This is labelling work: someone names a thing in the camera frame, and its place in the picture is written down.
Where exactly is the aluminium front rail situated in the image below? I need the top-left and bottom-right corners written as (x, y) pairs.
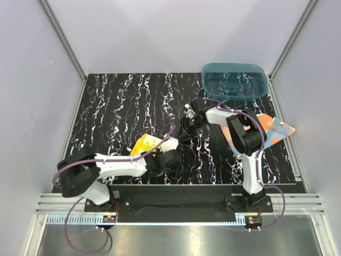
top-left (35, 193), bottom-right (323, 215)

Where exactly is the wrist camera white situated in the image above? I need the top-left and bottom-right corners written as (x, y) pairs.
top-left (160, 137), bottom-right (178, 152)
top-left (184, 103), bottom-right (196, 119)

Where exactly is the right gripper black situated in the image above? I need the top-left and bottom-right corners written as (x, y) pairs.
top-left (176, 116), bottom-right (205, 143)

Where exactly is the teal transparent plastic bin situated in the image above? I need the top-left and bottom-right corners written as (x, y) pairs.
top-left (201, 63), bottom-right (268, 101)

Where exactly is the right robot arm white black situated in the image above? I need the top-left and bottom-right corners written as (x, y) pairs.
top-left (176, 98), bottom-right (267, 212)

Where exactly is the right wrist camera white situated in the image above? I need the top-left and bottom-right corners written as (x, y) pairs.
top-left (184, 103), bottom-right (196, 119)

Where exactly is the aluminium frame post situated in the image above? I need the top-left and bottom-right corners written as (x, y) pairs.
top-left (38, 0), bottom-right (87, 82)
top-left (269, 0), bottom-right (319, 81)

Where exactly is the slotted cable duct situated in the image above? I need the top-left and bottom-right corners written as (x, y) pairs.
top-left (47, 213), bottom-right (246, 227)

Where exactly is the orange blue dotted towel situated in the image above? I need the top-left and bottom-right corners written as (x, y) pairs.
top-left (220, 114), bottom-right (296, 157)

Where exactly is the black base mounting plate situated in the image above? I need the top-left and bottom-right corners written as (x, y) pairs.
top-left (85, 183), bottom-right (274, 214)

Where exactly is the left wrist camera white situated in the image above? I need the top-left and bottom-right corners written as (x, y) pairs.
top-left (160, 137), bottom-right (178, 152)

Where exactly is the left aluminium frame post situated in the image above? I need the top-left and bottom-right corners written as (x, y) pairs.
top-left (38, 0), bottom-right (87, 82)

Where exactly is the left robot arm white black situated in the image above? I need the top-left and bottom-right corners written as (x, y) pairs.
top-left (53, 148), bottom-right (182, 211)

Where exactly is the right aluminium frame post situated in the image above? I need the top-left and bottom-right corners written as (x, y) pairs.
top-left (269, 0), bottom-right (319, 81)

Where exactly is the yellow crocodile towel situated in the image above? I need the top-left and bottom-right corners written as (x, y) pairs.
top-left (130, 134), bottom-right (161, 156)

